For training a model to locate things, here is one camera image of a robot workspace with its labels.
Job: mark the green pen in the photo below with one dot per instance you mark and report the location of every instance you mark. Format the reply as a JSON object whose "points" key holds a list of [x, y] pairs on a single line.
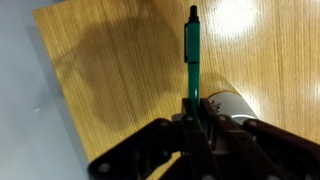
{"points": [[193, 50]]}

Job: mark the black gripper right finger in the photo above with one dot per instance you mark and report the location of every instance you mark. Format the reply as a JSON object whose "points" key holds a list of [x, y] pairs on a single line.
{"points": [[266, 146]]}

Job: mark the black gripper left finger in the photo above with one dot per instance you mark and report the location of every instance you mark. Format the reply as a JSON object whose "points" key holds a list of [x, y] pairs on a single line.
{"points": [[160, 143]]}

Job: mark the white printed mug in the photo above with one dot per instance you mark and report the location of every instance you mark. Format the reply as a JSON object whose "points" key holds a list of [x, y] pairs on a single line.
{"points": [[233, 106]]}

